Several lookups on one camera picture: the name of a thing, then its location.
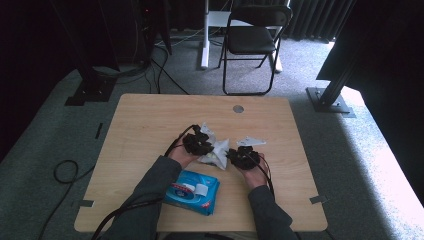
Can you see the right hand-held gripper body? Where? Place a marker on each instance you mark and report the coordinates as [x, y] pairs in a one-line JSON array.
[[246, 158]]

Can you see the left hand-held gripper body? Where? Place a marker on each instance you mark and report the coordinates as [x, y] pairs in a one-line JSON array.
[[196, 145]]

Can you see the white wet wipe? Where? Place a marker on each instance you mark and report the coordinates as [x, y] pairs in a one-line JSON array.
[[218, 153]]

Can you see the blue wet wipes pack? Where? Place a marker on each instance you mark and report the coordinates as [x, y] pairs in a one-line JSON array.
[[186, 197]]

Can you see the person's left hand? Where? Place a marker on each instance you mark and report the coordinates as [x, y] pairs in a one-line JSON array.
[[181, 156]]

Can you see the person's right hand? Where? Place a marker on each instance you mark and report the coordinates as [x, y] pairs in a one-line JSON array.
[[255, 176]]

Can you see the round grey table grommet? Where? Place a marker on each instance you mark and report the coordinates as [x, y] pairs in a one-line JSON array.
[[238, 109]]

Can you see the grey tape piece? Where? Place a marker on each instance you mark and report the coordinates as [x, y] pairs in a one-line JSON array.
[[86, 203], [318, 199]]

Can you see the black tape strip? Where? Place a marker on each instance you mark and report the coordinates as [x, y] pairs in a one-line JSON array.
[[99, 130]]

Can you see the black folding chair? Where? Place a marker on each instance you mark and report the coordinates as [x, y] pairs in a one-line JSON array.
[[248, 40]]

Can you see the black stand with square base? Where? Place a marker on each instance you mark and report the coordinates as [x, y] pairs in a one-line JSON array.
[[90, 90]]

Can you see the dark equipment tower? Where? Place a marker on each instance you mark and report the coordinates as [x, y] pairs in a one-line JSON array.
[[150, 30]]

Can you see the dark pleated curtain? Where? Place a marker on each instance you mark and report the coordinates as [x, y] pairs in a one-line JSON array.
[[313, 18]]

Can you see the black post with base plate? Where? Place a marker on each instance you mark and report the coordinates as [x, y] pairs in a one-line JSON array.
[[328, 100]]

